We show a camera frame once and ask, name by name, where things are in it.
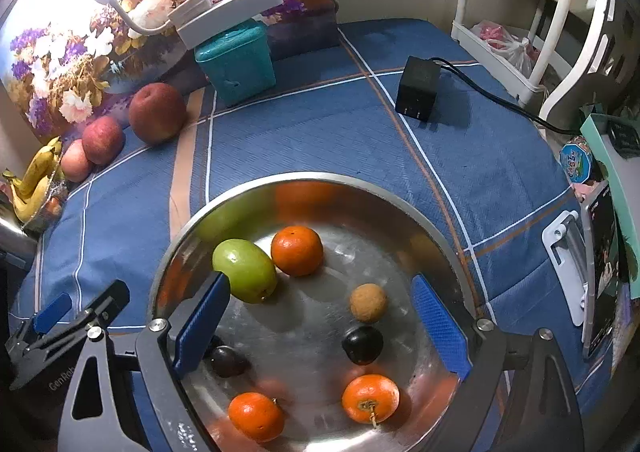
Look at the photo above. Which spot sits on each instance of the large dark red apple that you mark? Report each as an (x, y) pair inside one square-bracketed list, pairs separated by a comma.
[(157, 112)]

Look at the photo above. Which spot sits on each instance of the teal plastic box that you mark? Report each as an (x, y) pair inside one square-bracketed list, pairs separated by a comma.
[(235, 65)]

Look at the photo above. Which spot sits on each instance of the teal cardboard box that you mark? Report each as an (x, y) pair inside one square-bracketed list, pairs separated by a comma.
[(627, 212)]

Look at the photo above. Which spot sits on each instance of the white power strip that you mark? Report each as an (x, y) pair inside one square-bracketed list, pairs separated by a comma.
[(225, 17)]

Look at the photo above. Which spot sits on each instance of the small tangerine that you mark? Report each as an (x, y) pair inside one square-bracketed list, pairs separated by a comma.
[(53, 208)]

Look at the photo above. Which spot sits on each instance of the black power adapter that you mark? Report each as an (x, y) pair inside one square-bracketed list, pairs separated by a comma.
[(417, 87)]

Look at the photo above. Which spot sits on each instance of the blue plaid tablecloth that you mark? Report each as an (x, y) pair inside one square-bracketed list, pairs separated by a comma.
[(310, 132)]

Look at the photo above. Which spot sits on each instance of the dark plum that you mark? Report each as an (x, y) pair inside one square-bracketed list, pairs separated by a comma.
[(362, 345), (230, 361)]

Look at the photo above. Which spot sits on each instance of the pink plastic bag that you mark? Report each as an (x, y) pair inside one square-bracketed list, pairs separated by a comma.
[(500, 40)]

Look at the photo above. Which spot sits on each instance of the white phone stand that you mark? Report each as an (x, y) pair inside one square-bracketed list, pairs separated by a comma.
[(560, 242)]

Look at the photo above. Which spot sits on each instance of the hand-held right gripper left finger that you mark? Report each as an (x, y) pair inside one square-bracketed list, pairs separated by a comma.
[(200, 327)]

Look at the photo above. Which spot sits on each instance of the orange with short stem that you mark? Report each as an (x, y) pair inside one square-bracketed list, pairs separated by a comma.
[(256, 417)]

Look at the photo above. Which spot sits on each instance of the round cartoon tin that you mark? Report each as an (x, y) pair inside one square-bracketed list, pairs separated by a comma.
[(575, 160)]

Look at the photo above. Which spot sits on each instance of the stainless steel thermos jug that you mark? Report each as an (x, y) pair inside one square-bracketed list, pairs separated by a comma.
[(12, 237)]

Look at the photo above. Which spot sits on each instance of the black smartphone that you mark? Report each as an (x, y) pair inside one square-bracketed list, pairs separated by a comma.
[(602, 272)]

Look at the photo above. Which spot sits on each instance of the stainless steel basin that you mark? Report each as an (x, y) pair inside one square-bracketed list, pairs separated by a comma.
[(310, 312)]

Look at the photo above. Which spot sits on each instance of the clear plastic fruit tray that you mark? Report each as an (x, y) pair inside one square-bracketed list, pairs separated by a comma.
[(50, 219)]

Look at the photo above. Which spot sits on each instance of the floral painting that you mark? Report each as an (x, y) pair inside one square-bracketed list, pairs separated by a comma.
[(75, 72)]

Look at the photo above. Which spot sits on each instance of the oblong green fruit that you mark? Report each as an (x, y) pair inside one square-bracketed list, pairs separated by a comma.
[(242, 267)]

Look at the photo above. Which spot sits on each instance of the orange with stick stem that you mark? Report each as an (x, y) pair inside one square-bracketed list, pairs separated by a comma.
[(370, 398)]

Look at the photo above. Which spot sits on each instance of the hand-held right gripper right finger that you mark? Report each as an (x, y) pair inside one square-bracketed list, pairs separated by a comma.
[(440, 327)]

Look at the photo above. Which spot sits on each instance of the pale pink apple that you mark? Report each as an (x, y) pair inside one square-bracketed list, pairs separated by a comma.
[(76, 161)]

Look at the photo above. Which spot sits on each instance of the brown longan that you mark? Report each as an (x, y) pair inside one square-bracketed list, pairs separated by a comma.
[(368, 302)]

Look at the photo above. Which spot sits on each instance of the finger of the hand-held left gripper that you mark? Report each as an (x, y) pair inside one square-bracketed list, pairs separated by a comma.
[(52, 311), (107, 302)]

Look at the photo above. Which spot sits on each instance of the small black device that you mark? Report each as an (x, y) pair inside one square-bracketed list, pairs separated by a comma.
[(625, 137)]

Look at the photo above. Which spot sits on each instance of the bunch of yellow bananas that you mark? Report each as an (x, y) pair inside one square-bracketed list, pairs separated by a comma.
[(32, 177)]

